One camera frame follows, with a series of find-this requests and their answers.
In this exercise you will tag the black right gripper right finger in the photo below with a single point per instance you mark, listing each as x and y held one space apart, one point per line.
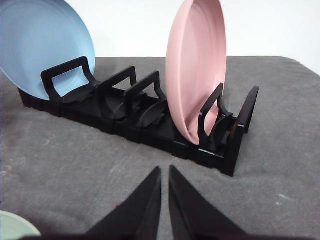
192 217

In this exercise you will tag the green plate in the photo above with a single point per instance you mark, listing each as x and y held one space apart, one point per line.
14 227

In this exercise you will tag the black plate rack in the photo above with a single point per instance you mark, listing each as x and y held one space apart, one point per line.
139 111

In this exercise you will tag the pink plate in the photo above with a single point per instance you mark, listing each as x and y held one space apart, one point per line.
196 63

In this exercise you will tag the blue plate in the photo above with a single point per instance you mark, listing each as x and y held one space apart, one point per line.
40 35

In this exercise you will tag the grey table cloth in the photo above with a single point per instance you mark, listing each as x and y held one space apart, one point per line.
67 178

